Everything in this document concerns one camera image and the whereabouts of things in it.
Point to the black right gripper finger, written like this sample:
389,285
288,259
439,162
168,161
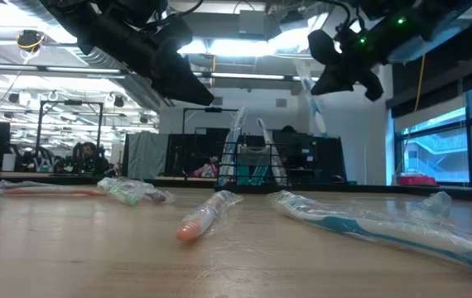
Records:
337,80

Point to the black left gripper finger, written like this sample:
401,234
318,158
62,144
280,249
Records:
186,96
182,70

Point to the blue toothbrush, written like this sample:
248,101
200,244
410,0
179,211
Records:
314,107
232,145
343,225

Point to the purple toothbrush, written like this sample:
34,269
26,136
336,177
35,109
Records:
266,132
157,196

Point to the green toothbrush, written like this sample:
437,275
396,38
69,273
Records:
126,194
436,203

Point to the orange toothbrush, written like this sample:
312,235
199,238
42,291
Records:
54,192
196,223

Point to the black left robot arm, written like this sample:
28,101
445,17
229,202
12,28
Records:
95,33

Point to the black gantry stand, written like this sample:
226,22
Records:
70,102
213,110

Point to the ceiling light strip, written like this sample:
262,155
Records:
240,76

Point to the person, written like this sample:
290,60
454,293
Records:
289,129
89,151

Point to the grey hanging cloth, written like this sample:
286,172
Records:
147,155

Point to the black partition panel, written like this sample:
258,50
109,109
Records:
327,157

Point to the grey ceiling box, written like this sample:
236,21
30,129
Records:
252,22

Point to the grey translucent cup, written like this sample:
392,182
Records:
254,155

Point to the small black dome object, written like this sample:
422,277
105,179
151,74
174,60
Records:
338,179

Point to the red tray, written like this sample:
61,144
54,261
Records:
418,181

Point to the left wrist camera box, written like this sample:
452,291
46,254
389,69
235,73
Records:
132,10

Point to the black aluminium table frame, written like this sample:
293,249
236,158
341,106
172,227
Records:
385,189

